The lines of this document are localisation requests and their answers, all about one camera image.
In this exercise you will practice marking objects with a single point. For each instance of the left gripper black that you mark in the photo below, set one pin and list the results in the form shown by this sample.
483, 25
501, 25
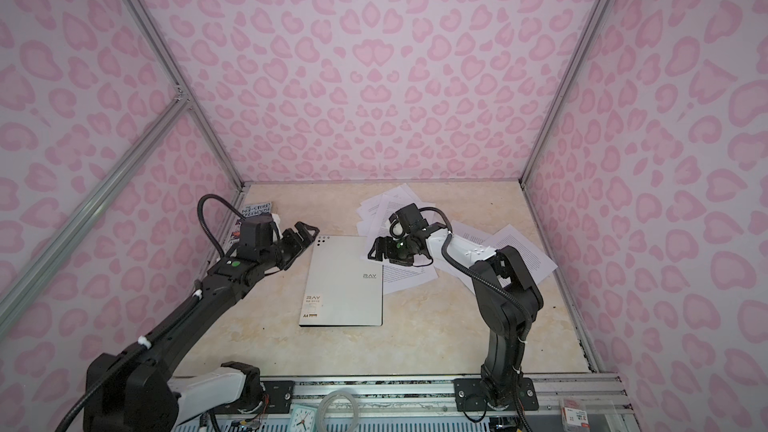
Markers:
288, 236

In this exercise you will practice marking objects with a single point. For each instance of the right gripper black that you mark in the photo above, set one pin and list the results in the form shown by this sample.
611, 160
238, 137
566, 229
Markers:
381, 243

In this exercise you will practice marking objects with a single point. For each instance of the printed paper sheet corner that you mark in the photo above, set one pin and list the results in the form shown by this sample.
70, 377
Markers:
397, 278

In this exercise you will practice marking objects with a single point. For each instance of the grey and black file folder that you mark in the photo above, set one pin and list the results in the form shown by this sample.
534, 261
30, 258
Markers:
343, 289

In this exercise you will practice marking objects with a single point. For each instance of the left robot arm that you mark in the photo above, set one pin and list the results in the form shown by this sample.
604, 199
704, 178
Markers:
129, 391

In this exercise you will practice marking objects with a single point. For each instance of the colourful paperback book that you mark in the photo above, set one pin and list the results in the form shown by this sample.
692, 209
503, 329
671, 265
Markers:
248, 211

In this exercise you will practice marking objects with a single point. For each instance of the clear tube loop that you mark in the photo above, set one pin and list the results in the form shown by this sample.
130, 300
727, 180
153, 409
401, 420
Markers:
338, 401

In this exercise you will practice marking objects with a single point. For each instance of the small teal clock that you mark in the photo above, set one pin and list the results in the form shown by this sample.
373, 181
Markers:
302, 418

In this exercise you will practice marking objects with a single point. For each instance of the red white label box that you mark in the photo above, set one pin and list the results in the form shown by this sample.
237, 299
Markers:
574, 416

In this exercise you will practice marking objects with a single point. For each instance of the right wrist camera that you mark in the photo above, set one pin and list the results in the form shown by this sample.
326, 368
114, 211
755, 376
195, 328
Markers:
406, 220

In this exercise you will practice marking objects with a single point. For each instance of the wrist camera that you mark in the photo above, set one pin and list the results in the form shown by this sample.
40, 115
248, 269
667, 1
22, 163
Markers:
406, 220
256, 233

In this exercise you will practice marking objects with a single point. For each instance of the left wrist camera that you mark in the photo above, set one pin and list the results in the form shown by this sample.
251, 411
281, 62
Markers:
256, 233

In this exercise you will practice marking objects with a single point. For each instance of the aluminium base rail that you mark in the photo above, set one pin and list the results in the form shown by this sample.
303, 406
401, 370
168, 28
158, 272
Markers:
442, 403

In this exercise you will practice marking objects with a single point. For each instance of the aluminium diagonal frame bar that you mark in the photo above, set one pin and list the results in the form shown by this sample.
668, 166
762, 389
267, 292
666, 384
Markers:
39, 271

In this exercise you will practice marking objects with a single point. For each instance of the aluminium corner post left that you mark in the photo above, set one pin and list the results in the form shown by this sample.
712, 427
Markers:
166, 59

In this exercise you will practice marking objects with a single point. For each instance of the aluminium corner post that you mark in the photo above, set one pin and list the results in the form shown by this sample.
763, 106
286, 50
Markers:
593, 23
166, 59

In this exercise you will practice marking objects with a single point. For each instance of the aluminium corner post right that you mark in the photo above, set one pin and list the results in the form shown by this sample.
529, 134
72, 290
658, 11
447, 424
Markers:
593, 23

